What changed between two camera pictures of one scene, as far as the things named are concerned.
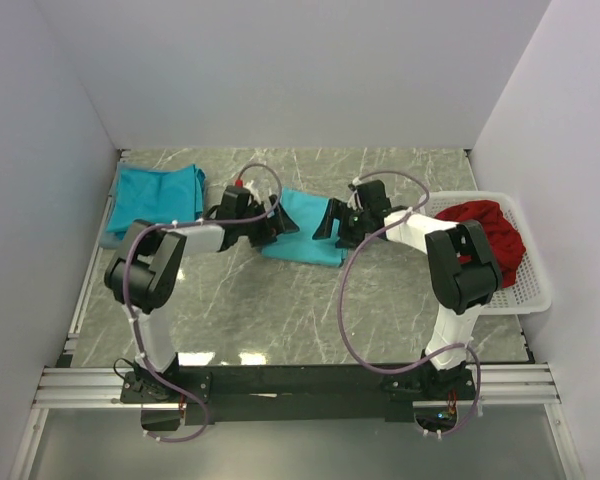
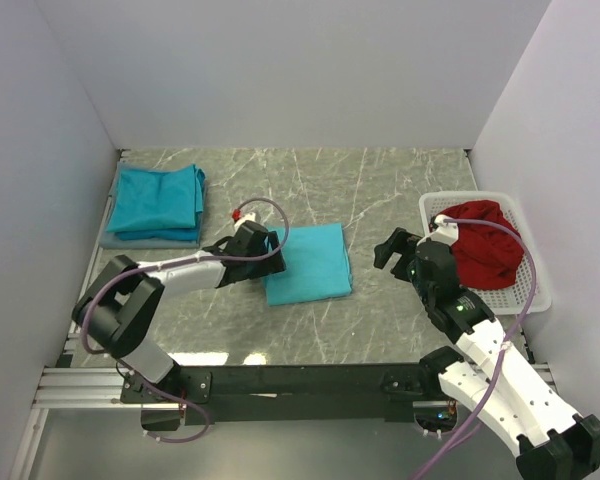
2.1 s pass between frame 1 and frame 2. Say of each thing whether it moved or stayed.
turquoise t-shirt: moved
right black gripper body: moved
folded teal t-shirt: stayed
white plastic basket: stayed
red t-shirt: stayed
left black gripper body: moved
